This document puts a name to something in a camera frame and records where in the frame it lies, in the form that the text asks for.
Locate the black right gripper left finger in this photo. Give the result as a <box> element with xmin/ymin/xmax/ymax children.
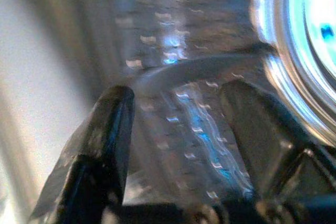
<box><xmin>28</xmin><ymin>84</ymin><xmax>135</xmax><ymax>224</ymax></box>

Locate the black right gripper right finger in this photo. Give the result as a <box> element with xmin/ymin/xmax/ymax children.
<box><xmin>219</xmin><ymin>79</ymin><xmax>336</xmax><ymax>224</ymax></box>

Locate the grey washer door gasket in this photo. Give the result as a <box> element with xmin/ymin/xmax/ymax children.
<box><xmin>0</xmin><ymin>0</ymin><xmax>90</xmax><ymax>224</ymax></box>

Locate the grey drum lifter paddle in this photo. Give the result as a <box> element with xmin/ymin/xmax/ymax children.
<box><xmin>133</xmin><ymin>45</ymin><xmax>278</xmax><ymax>91</ymax></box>

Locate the stainless steel washer drum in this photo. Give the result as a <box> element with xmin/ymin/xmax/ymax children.
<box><xmin>52</xmin><ymin>0</ymin><xmax>336</xmax><ymax>224</ymax></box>

